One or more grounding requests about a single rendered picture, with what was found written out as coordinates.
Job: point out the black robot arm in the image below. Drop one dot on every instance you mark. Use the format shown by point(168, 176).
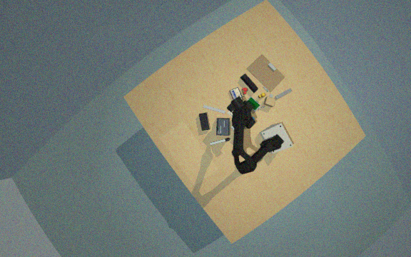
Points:
point(241, 116)

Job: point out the brown flat board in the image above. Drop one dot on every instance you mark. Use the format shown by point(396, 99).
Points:
point(265, 72)

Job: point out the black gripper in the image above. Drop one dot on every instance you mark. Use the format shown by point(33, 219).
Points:
point(248, 125)

